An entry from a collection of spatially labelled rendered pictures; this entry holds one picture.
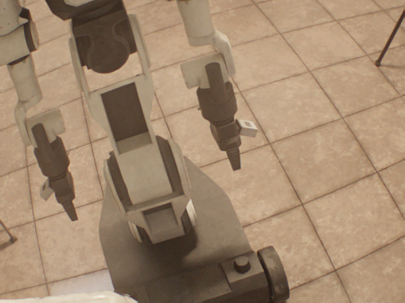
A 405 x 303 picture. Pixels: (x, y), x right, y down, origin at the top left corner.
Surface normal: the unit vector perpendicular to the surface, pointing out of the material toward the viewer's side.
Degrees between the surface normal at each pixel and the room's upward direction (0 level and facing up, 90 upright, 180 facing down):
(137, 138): 10
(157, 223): 30
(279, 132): 0
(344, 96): 0
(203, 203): 0
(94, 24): 90
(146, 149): 80
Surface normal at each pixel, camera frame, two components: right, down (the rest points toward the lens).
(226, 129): 0.25, 0.50
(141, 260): -0.15, -0.70
